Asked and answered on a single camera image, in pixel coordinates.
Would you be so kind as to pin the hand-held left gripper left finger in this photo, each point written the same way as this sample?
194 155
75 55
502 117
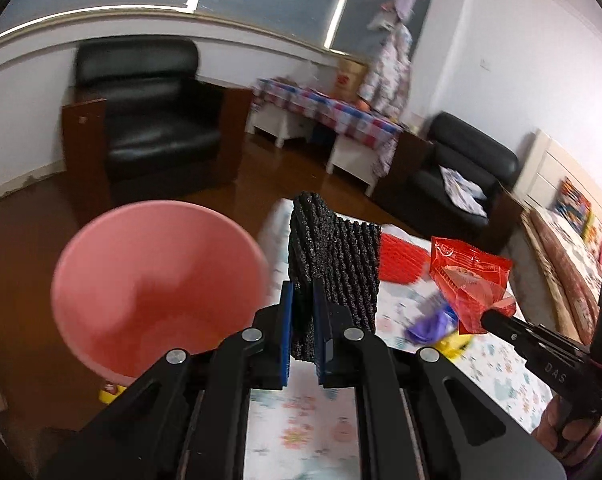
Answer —
287 330

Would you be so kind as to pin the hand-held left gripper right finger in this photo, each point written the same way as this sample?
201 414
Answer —
321 335

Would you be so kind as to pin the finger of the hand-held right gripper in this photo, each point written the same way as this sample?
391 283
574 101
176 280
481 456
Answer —
531 336

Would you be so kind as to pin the black ridged sponge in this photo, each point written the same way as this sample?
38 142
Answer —
331 260

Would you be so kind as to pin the yellow wrapper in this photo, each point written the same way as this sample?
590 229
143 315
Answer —
453 345

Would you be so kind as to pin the red plastic wrapper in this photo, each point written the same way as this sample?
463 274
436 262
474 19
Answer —
461 270

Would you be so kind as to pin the purple plastic piece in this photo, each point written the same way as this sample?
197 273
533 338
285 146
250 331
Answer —
428 327

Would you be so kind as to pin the red plastic grid piece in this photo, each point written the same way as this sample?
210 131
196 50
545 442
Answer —
403 260

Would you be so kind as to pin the pink plastic bucket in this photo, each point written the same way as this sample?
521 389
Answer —
156 285

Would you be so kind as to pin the person's right hand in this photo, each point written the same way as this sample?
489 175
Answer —
581 440

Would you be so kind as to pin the brown patterned pillow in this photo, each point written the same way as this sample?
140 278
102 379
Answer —
561 265

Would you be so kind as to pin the colourful picture board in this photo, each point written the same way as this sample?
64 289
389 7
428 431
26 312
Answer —
573 202

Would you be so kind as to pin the patterned cloth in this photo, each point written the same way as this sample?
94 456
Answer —
463 192

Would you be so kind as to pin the cream wooden headboard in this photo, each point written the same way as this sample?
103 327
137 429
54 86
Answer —
546 170

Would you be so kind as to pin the white low table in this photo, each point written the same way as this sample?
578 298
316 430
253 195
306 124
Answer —
346 157

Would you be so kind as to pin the small black leather armchair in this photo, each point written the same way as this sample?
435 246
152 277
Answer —
471 160

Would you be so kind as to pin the table with checkered cloth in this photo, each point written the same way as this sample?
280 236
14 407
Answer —
331 110

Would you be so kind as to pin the orange fruit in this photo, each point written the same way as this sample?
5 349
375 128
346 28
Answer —
362 105

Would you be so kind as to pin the large black leather armchair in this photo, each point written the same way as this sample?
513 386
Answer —
151 125

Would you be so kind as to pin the cardboard box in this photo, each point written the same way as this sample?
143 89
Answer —
350 80

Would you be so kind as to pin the hanging patterned jacket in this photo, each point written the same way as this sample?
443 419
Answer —
388 75

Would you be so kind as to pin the hanging lilac garment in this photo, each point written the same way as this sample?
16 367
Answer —
403 2

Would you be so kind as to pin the wall socket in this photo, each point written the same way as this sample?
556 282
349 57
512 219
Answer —
484 64

